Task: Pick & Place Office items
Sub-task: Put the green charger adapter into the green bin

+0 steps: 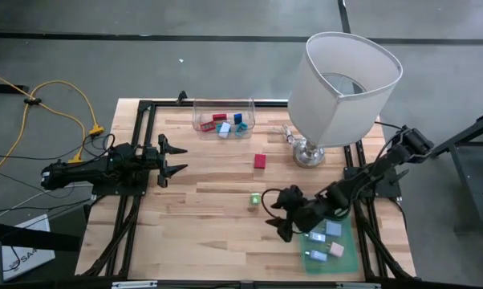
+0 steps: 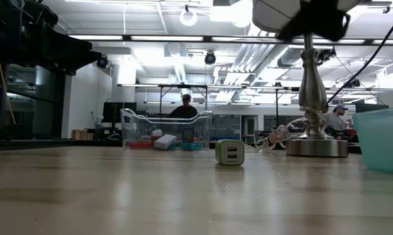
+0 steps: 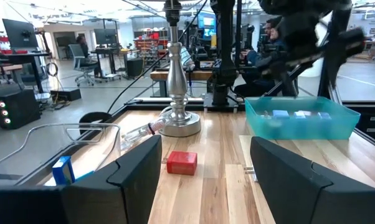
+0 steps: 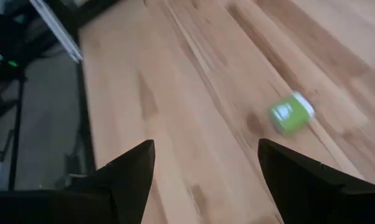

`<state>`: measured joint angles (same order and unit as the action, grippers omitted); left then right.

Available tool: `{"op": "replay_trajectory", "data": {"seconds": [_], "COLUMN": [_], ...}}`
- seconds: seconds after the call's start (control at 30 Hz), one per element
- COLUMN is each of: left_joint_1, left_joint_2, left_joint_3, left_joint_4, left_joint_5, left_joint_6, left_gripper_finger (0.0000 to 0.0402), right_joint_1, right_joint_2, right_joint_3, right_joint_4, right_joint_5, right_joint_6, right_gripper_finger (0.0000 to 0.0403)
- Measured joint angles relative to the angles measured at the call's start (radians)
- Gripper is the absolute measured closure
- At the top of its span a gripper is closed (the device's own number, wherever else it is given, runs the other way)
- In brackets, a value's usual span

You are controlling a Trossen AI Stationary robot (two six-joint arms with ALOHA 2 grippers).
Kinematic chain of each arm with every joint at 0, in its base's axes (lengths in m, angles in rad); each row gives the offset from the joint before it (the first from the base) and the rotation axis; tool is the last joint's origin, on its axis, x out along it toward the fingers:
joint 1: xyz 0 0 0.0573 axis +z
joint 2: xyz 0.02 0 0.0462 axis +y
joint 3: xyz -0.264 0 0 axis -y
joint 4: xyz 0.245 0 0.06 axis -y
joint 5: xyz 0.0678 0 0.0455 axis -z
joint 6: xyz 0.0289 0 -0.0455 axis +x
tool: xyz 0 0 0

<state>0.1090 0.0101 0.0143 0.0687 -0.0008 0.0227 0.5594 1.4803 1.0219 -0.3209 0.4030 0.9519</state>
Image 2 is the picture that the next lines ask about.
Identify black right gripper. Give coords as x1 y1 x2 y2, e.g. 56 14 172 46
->
276 0 351 42

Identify pale blue block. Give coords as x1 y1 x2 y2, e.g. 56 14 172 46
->
153 133 178 151

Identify white lamp with shade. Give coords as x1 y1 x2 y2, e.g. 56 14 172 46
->
251 0 360 158

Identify person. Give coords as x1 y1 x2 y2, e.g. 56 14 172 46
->
325 104 349 132
168 93 199 119

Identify black computer monitor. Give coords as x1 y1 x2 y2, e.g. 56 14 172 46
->
355 102 390 114
102 101 138 125

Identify green translucent plastic bin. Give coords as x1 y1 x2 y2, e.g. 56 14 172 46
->
352 106 393 174

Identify clear plastic bin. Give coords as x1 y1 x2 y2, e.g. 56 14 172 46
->
119 108 213 152

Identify green plug adapter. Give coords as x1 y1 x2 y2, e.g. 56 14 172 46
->
215 139 245 166

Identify black overhead light bar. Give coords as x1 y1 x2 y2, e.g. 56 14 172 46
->
67 33 393 46

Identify wooden crates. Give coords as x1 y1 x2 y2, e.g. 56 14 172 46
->
71 129 95 141

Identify yellow pole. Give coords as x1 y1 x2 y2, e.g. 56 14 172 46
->
0 63 17 125

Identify thin black slanted cable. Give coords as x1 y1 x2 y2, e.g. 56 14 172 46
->
326 5 393 105

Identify black ceiling camera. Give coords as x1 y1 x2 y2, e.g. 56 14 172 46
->
204 51 217 66
96 55 110 70

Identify clear lamp cord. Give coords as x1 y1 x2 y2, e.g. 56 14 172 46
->
244 106 328 153

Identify white ring light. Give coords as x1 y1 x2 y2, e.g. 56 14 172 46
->
179 5 198 27

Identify black background workstation frame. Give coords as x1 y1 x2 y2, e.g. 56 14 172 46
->
117 83 393 140

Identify black aluminium frame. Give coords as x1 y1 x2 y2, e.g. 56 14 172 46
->
0 138 124 151

